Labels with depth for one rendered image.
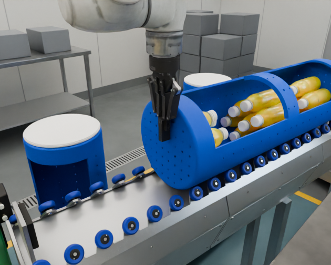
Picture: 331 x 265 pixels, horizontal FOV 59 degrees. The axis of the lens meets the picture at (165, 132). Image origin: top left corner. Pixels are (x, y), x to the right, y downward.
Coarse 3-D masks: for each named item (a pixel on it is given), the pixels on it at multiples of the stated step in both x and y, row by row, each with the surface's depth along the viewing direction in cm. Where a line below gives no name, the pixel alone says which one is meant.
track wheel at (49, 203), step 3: (48, 201) 81; (51, 201) 82; (54, 201) 83; (42, 204) 80; (45, 204) 80; (48, 204) 81; (51, 204) 81; (54, 204) 82; (39, 207) 80; (42, 207) 80; (45, 207) 80; (48, 207) 80; (51, 207) 82; (54, 207) 83; (39, 210) 80; (42, 210) 80; (45, 210) 82
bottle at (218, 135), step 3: (213, 129) 89; (216, 129) 89; (219, 129) 91; (213, 132) 87; (216, 132) 88; (219, 132) 89; (222, 132) 91; (213, 135) 87; (216, 135) 87; (219, 135) 88; (222, 135) 90; (216, 138) 87; (219, 138) 88; (222, 138) 90; (216, 141) 87; (219, 141) 88; (216, 144) 88; (219, 144) 89
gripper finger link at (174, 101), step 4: (176, 88) 71; (172, 92) 72; (176, 92) 71; (180, 92) 72; (172, 96) 73; (176, 96) 73; (172, 100) 73; (176, 100) 74; (172, 104) 74; (176, 104) 75; (168, 108) 75; (172, 108) 75; (176, 108) 76; (168, 112) 76; (172, 112) 76; (176, 112) 77; (168, 116) 76; (176, 116) 78
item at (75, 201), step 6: (144, 174) 98; (120, 180) 94; (132, 180) 98; (114, 186) 94; (120, 186) 96; (96, 192) 89; (102, 192) 92; (78, 198) 86; (90, 198) 91; (72, 204) 86; (48, 210) 81; (54, 210) 82; (60, 210) 86; (42, 216) 81; (12, 228) 79
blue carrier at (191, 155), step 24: (264, 72) 114; (288, 72) 134; (312, 72) 134; (192, 96) 102; (216, 96) 112; (240, 96) 122; (288, 96) 99; (144, 120) 93; (192, 120) 77; (216, 120) 117; (288, 120) 98; (312, 120) 108; (144, 144) 98; (168, 144) 86; (192, 144) 76; (240, 144) 85; (264, 144) 94; (168, 168) 89; (192, 168) 79; (216, 168) 83
